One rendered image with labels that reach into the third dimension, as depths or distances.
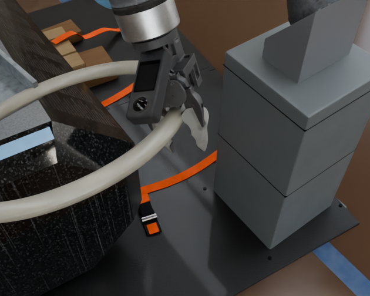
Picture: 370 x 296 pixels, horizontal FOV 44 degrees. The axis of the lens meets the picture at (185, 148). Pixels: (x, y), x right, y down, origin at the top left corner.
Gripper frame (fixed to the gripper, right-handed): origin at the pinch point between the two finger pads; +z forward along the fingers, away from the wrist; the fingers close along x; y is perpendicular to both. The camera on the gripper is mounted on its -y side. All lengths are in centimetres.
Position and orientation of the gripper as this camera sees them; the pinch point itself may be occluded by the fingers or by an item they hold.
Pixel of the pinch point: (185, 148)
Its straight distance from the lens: 78.2
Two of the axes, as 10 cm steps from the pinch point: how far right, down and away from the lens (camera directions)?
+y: 3.0, -5.9, 7.5
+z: 2.8, 8.1, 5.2
